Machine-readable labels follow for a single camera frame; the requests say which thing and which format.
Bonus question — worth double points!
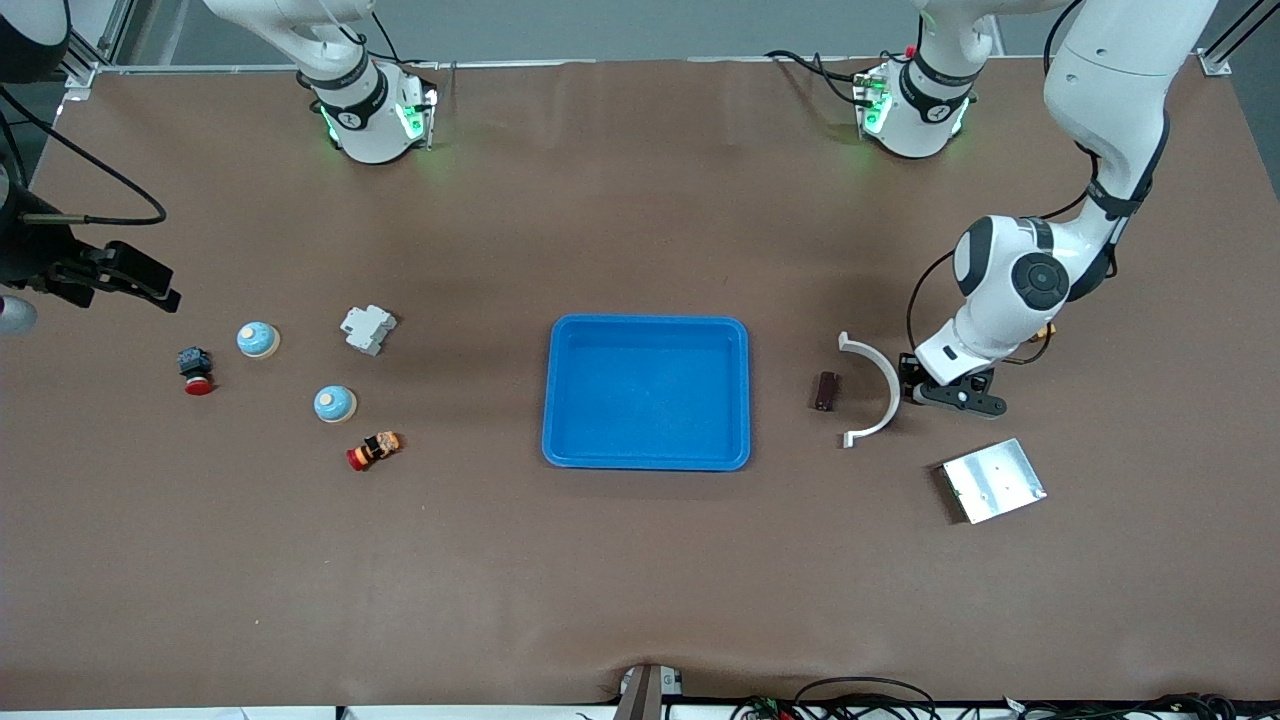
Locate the black base cables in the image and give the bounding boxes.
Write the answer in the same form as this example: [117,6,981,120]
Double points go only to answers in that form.
[765,50,863,106]

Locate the white semicircular plastic bracket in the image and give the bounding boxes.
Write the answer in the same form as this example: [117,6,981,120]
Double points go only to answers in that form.
[837,331,902,449]

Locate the blue plastic tray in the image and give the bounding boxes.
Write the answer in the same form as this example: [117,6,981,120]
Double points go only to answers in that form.
[541,314,752,472]

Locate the red mushroom button black base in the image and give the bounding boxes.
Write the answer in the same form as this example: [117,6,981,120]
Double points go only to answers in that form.
[176,346,217,397]

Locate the red yellow emergency stop button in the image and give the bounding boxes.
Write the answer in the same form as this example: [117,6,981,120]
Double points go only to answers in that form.
[346,431,403,472]

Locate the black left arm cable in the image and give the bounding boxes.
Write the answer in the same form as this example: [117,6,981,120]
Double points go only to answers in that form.
[906,0,1171,366]

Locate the silver metal plate box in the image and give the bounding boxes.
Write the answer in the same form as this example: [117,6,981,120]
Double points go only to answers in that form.
[937,438,1048,525]

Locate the aluminium frame profile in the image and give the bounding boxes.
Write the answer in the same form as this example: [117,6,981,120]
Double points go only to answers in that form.
[55,0,136,91]
[1200,0,1280,76]

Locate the black cable bundle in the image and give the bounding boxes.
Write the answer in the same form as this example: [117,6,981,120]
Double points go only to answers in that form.
[1000,693,1246,720]

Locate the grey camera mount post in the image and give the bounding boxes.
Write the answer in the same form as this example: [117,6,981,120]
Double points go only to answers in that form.
[615,664,686,720]

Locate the black looped cable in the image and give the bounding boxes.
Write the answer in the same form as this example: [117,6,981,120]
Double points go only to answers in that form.
[730,677,941,720]

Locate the white circuit breaker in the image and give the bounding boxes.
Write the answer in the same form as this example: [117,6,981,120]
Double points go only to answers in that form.
[340,305,399,357]

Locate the brown table mat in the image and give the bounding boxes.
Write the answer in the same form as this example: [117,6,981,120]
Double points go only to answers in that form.
[0,57,1280,713]

